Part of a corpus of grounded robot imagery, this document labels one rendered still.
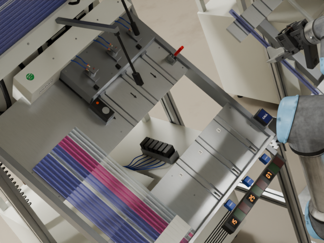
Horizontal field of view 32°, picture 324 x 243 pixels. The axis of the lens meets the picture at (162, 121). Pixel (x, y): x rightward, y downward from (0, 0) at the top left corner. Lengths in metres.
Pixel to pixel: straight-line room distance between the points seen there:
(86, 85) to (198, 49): 2.19
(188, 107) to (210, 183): 1.64
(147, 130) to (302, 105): 1.15
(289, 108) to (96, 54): 0.76
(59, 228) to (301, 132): 1.15
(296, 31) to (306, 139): 0.57
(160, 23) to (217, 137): 2.58
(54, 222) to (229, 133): 0.77
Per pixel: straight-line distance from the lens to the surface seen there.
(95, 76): 1.87
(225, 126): 1.99
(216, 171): 1.92
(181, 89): 3.66
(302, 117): 1.39
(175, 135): 2.35
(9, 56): 1.79
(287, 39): 1.92
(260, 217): 2.75
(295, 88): 2.25
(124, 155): 2.37
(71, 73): 1.87
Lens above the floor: 2.09
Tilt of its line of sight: 37 degrees down
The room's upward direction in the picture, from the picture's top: 25 degrees counter-clockwise
